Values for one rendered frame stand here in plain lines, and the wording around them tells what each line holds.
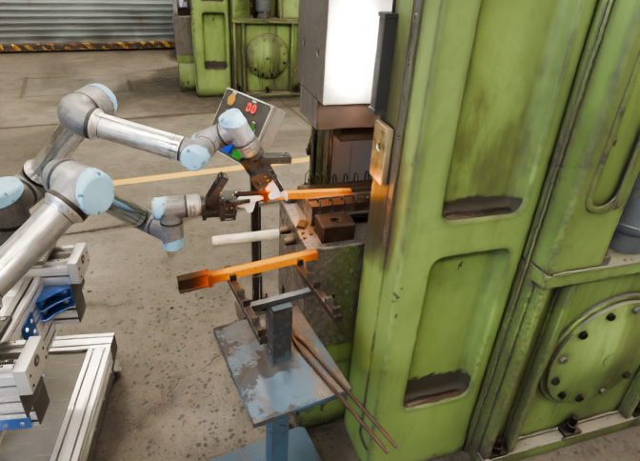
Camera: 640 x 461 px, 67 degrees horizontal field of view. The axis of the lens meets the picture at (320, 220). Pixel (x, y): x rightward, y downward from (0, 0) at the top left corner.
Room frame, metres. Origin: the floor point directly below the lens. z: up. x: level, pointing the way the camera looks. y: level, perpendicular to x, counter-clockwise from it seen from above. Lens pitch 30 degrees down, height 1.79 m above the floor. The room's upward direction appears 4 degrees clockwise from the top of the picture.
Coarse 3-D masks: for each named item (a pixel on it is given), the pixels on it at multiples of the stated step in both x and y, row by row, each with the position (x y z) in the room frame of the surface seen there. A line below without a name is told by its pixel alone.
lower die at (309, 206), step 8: (320, 184) 1.70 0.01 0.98; (328, 184) 1.70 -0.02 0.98; (336, 184) 1.71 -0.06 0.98; (344, 184) 1.71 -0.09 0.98; (352, 184) 1.70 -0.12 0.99; (360, 184) 1.70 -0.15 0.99; (368, 184) 1.71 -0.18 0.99; (360, 192) 1.61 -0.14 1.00; (368, 192) 1.61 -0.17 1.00; (296, 200) 1.67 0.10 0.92; (304, 200) 1.58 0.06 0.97; (312, 200) 1.54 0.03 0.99; (320, 200) 1.54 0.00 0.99; (328, 200) 1.55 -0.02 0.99; (336, 200) 1.55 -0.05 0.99; (352, 200) 1.56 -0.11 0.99; (360, 200) 1.56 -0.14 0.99; (304, 208) 1.57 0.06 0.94; (312, 208) 1.49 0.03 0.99; (328, 208) 1.51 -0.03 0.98; (336, 208) 1.52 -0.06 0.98; (352, 208) 1.54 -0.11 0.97; (360, 208) 1.55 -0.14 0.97; (312, 224) 1.49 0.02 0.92
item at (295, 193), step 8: (240, 192) 1.48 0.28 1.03; (248, 192) 1.49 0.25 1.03; (256, 192) 1.50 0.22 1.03; (264, 192) 1.50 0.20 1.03; (288, 192) 1.53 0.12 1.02; (296, 192) 1.54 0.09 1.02; (304, 192) 1.54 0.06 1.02; (312, 192) 1.55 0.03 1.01; (320, 192) 1.56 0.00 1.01; (328, 192) 1.57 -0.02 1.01; (336, 192) 1.58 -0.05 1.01; (344, 192) 1.59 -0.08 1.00; (264, 200) 1.49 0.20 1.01
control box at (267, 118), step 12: (228, 96) 2.16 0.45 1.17; (240, 96) 2.10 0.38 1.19; (228, 108) 2.12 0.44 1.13; (240, 108) 2.07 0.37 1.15; (264, 108) 1.98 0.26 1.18; (276, 108) 1.96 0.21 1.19; (216, 120) 2.12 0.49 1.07; (252, 120) 1.98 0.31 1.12; (264, 120) 1.94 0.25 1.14; (276, 120) 1.96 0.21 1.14; (264, 132) 1.92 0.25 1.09; (276, 132) 1.96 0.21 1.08; (264, 144) 1.92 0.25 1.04; (228, 156) 1.96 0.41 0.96
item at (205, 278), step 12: (300, 252) 1.26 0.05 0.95; (312, 252) 1.26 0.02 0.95; (252, 264) 1.18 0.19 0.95; (264, 264) 1.18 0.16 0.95; (276, 264) 1.20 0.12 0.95; (288, 264) 1.21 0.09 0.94; (180, 276) 1.08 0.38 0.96; (192, 276) 1.09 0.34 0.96; (204, 276) 1.10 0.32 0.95; (216, 276) 1.11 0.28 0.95; (228, 276) 1.13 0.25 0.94; (240, 276) 1.14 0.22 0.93; (180, 288) 1.07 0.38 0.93; (192, 288) 1.08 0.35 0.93; (204, 288) 1.10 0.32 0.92
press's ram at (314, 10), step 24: (312, 0) 1.58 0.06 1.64; (336, 0) 1.45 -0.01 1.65; (360, 0) 1.47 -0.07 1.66; (384, 0) 1.49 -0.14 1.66; (312, 24) 1.57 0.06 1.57; (336, 24) 1.45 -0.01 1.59; (360, 24) 1.47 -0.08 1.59; (312, 48) 1.56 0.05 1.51; (336, 48) 1.45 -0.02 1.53; (360, 48) 1.47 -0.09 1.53; (312, 72) 1.55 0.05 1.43; (336, 72) 1.45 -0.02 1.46; (360, 72) 1.48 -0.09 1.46; (336, 96) 1.45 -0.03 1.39; (360, 96) 1.48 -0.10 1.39
